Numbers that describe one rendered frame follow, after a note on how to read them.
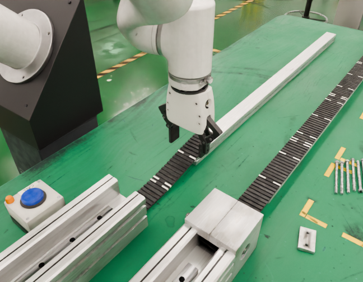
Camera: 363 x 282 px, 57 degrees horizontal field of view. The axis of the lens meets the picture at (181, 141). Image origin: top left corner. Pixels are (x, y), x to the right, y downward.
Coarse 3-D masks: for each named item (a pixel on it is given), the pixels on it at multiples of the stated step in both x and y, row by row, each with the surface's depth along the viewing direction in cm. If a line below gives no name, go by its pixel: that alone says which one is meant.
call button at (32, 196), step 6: (24, 192) 63; (30, 192) 63; (36, 192) 63; (42, 192) 64; (24, 198) 62; (30, 198) 62; (36, 198) 62; (42, 198) 63; (24, 204) 62; (30, 204) 62
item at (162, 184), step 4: (156, 176) 75; (152, 180) 74; (156, 180) 74; (160, 180) 74; (156, 184) 74; (160, 184) 73; (164, 184) 73; (168, 184) 73; (164, 188) 72; (168, 188) 72
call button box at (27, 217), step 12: (48, 192) 65; (12, 204) 63; (36, 204) 62; (48, 204) 63; (60, 204) 64; (12, 216) 64; (24, 216) 61; (36, 216) 61; (48, 216) 63; (24, 228) 63
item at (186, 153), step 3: (183, 147) 80; (180, 150) 80; (183, 150) 79; (186, 150) 79; (180, 153) 79; (183, 153) 78; (186, 153) 78; (189, 153) 78; (192, 153) 78; (195, 153) 78; (186, 156) 78; (189, 156) 78; (192, 156) 78; (195, 156) 78; (192, 159) 77; (195, 159) 77
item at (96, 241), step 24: (96, 192) 62; (72, 216) 58; (96, 216) 61; (120, 216) 58; (144, 216) 65; (24, 240) 54; (48, 240) 56; (72, 240) 57; (96, 240) 54; (120, 240) 60; (0, 264) 50; (24, 264) 54; (48, 264) 50; (72, 264) 51; (96, 264) 57
